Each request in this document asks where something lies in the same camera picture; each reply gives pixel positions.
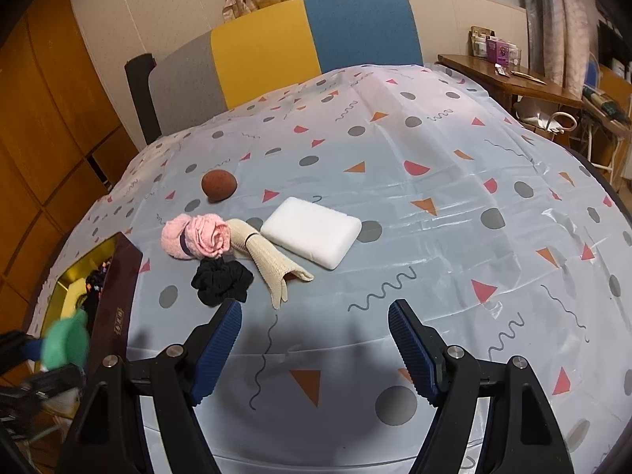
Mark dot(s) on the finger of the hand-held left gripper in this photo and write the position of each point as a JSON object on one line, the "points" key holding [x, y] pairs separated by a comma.
{"points": [[29, 350], [54, 377]]}

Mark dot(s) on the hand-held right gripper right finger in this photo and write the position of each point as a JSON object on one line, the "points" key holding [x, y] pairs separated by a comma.
{"points": [[412, 350]]}

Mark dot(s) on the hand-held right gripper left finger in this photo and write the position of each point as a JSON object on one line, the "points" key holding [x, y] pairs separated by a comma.
{"points": [[217, 350]]}

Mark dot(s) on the green and white sponge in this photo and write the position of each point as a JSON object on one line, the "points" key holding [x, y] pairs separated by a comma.
{"points": [[64, 343]]}

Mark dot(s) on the black scrunchie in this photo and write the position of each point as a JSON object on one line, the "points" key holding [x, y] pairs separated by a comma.
{"points": [[222, 281]]}

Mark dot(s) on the black hair piece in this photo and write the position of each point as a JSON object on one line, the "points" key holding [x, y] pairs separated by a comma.
{"points": [[85, 308]]}

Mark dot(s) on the beige knit cloth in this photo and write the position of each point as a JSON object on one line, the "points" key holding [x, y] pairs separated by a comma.
{"points": [[266, 266]]}

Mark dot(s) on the gold tin box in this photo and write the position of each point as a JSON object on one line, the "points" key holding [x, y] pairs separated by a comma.
{"points": [[116, 296]]}

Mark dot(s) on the pink fluffy cloth bundle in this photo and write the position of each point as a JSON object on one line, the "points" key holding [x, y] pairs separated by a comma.
{"points": [[207, 237]]}

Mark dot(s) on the white sponge block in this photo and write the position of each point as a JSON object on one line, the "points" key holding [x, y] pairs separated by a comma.
{"points": [[311, 232]]}

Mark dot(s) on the brown round sponge ball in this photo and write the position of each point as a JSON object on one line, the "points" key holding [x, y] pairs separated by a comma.
{"points": [[219, 185]]}

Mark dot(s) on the white patterned tablecloth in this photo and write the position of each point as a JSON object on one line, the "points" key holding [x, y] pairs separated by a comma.
{"points": [[444, 256]]}

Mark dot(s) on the wooden wardrobe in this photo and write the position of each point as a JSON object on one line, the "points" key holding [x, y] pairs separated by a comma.
{"points": [[49, 133]]}

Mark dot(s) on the black rolled mat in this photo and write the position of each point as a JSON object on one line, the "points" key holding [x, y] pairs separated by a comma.
{"points": [[140, 98]]}

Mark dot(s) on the wooden side table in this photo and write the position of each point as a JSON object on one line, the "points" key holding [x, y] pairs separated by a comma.
{"points": [[518, 86]]}

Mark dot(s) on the grey yellow blue backrest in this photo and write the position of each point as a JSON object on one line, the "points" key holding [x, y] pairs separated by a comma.
{"points": [[266, 44]]}

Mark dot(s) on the purple box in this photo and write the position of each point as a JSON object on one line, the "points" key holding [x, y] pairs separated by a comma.
{"points": [[497, 50]]}

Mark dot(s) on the beige box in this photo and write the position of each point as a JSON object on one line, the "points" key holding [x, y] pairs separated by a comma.
{"points": [[478, 42]]}

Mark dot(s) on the grey patterned curtain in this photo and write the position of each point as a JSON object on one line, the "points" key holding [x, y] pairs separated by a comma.
{"points": [[558, 19]]}

